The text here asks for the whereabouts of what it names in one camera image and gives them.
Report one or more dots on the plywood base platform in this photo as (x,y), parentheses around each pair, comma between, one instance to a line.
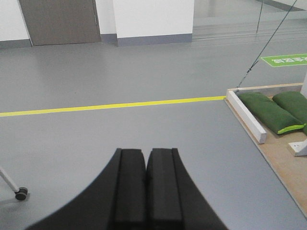
(291,170)

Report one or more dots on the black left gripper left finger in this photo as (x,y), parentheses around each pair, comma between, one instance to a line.
(114,200)

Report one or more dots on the white door frame post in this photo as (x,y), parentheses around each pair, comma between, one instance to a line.
(304,87)

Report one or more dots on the brown room door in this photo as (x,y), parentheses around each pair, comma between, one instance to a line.
(56,22)

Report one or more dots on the white far triangular brace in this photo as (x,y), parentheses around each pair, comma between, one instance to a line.
(298,149)

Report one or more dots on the green sandbag left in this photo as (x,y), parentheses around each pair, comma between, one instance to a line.
(270,113)

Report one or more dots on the green sandbag right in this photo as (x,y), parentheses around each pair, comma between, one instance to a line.
(295,103)

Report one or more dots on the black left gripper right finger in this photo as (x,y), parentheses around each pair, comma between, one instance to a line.
(174,201)

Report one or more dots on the green sandbag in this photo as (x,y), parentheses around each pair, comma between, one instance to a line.
(295,103)
(270,113)

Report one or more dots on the white far border batten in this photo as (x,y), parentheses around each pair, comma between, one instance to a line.
(250,123)

